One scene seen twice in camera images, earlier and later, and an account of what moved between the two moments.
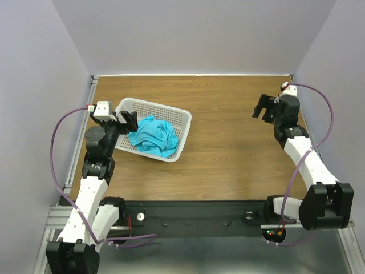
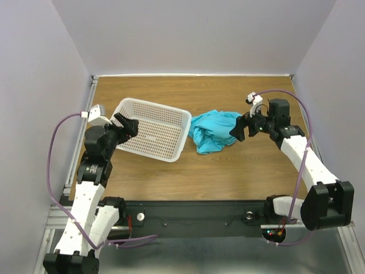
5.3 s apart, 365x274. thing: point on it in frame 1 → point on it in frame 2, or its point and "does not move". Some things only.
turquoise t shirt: [155, 136] → [210, 131]
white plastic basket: [179, 119] does not move
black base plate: [213, 218] does not move
